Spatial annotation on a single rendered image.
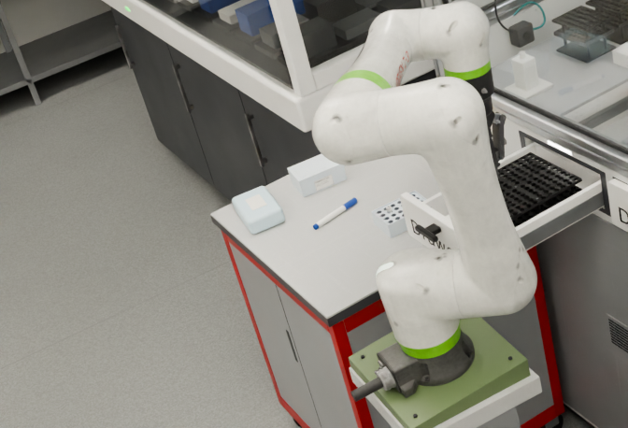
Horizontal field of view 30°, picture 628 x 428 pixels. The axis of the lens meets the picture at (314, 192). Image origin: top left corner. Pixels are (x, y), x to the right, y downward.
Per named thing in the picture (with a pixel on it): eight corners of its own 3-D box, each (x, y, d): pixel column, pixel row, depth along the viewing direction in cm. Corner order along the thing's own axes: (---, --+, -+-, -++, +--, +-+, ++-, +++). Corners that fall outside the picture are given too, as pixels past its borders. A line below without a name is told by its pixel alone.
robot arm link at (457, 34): (481, 12, 218) (488, -11, 227) (416, 19, 222) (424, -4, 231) (492, 79, 225) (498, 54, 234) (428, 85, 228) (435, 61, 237)
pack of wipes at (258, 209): (287, 221, 293) (282, 206, 291) (252, 236, 291) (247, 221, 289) (267, 197, 305) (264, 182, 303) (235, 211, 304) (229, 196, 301)
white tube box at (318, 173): (303, 198, 301) (298, 180, 298) (292, 184, 308) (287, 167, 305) (348, 178, 303) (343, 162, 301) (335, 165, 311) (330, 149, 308)
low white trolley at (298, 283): (396, 552, 294) (326, 317, 256) (282, 425, 344) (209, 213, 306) (575, 436, 313) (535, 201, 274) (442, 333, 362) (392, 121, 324)
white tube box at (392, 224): (391, 238, 276) (387, 225, 274) (374, 223, 283) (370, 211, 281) (435, 216, 279) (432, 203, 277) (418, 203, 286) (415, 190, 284)
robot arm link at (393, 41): (401, 125, 205) (391, 66, 200) (338, 131, 208) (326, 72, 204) (434, 50, 236) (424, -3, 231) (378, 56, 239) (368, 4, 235)
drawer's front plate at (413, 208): (485, 288, 242) (477, 245, 236) (408, 234, 265) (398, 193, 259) (492, 284, 242) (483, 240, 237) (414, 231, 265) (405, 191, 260)
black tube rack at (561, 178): (505, 249, 248) (500, 223, 245) (456, 218, 262) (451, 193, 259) (585, 203, 255) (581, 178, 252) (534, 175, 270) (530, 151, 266)
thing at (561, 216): (486, 275, 243) (481, 250, 240) (418, 228, 263) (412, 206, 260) (633, 191, 255) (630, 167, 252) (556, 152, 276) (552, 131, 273)
